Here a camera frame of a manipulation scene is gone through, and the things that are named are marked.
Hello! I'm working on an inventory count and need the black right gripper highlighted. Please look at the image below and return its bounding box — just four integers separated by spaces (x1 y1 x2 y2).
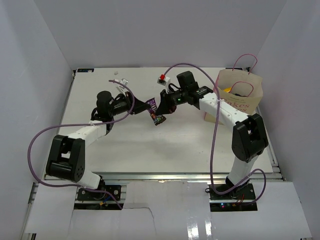
156 87 189 115

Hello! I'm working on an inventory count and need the purple candy bag small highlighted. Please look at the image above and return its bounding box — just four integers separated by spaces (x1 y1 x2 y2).
146 98 167 126

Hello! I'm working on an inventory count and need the yellow candy bar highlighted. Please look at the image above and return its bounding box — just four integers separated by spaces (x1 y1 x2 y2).
224 87 232 93

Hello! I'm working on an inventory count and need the beige paper cakes bag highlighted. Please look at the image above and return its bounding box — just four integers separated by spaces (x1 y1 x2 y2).
215 53 263 115

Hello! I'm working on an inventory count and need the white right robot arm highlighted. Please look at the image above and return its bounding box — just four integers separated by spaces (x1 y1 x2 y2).
156 71 269 200

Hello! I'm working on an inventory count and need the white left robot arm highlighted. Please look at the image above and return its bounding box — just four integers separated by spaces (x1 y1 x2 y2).
46 91 151 200

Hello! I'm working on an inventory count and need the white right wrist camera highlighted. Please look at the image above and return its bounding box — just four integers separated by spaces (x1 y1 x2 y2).
157 74 171 94

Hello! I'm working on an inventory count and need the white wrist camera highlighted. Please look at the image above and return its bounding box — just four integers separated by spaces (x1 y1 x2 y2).
109 78 129 95
157 74 171 94

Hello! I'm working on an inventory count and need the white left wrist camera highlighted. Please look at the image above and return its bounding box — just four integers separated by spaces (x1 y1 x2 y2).
109 78 129 95

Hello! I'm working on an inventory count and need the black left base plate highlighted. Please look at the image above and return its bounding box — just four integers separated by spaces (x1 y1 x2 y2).
76 185 122 201

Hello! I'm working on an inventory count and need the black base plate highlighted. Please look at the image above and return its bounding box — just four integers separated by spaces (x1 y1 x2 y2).
204 183 257 202
76 185 122 201

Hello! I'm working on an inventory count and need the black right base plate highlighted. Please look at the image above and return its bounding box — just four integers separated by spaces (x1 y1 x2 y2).
204 183 257 202

